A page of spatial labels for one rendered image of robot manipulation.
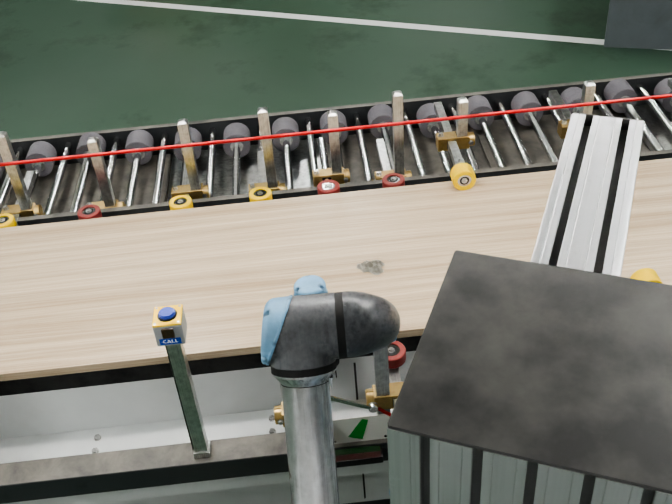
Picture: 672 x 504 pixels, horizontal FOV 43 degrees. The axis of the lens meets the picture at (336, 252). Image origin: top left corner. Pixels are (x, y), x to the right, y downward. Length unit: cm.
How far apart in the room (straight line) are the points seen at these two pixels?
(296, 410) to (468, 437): 80
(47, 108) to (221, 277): 339
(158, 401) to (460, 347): 189
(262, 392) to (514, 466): 190
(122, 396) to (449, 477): 193
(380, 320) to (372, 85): 417
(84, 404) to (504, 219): 143
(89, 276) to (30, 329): 26
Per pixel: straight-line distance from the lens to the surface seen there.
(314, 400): 150
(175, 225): 295
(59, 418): 272
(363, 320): 146
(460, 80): 561
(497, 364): 79
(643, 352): 83
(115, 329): 260
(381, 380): 228
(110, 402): 265
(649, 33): 606
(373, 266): 264
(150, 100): 573
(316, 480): 155
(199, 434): 240
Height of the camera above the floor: 260
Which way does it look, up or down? 39 degrees down
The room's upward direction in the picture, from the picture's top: 5 degrees counter-clockwise
